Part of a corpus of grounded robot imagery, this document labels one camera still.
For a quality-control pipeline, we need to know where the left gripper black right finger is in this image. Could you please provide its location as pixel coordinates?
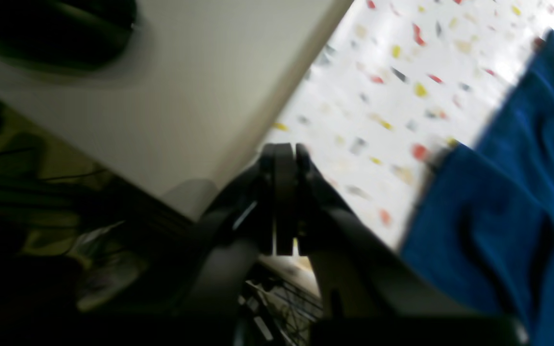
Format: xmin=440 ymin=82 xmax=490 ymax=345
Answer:
xmin=275 ymin=144 xmax=523 ymax=346

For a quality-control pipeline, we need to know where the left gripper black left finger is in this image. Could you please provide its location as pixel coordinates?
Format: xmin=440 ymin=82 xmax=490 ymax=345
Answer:
xmin=89 ymin=143 xmax=277 ymax=346

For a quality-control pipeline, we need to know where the navy blue t-shirt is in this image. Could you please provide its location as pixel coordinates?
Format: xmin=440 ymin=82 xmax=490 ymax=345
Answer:
xmin=400 ymin=31 xmax=554 ymax=346

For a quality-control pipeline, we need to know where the terrazzo patterned tablecloth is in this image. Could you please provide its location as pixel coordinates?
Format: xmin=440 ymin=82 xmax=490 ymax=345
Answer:
xmin=264 ymin=0 xmax=554 ymax=248

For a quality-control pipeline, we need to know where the black computer mouse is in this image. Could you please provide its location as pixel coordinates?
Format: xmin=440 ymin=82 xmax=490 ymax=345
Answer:
xmin=0 ymin=0 xmax=139 ymax=71

